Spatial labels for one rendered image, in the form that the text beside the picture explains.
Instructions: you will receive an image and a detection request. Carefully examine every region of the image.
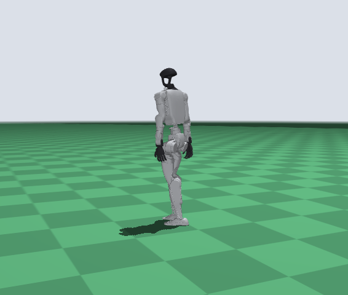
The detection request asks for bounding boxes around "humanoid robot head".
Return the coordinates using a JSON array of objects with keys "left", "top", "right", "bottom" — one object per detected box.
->
[{"left": 160, "top": 68, "right": 177, "bottom": 90}]

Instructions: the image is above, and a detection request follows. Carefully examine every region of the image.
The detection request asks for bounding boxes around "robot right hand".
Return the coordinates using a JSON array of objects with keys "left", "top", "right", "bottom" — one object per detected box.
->
[{"left": 183, "top": 137, "right": 193, "bottom": 159}]

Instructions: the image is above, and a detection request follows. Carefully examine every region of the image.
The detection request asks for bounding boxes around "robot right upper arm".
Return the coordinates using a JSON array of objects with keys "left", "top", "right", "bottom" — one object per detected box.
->
[{"left": 183, "top": 92, "right": 189, "bottom": 122}]

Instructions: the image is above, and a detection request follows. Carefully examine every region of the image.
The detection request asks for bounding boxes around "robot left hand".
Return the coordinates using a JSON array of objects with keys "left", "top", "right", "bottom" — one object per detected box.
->
[{"left": 154, "top": 140, "right": 167, "bottom": 162}]

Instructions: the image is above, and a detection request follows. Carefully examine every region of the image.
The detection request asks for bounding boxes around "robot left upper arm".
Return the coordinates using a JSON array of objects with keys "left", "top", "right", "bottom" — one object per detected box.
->
[{"left": 154, "top": 91, "right": 166, "bottom": 122}]

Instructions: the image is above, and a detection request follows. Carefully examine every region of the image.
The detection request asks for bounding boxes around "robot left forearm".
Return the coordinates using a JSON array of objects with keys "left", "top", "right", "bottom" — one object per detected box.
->
[{"left": 155, "top": 115, "right": 165, "bottom": 145}]

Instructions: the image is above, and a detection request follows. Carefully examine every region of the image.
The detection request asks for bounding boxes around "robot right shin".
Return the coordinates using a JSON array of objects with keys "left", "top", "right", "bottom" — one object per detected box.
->
[{"left": 169, "top": 186, "right": 181, "bottom": 215}]

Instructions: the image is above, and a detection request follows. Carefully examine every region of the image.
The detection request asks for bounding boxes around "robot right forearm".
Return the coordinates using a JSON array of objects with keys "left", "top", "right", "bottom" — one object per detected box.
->
[{"left": 183, "top": 118, "right": 192, "bottom": 142}]

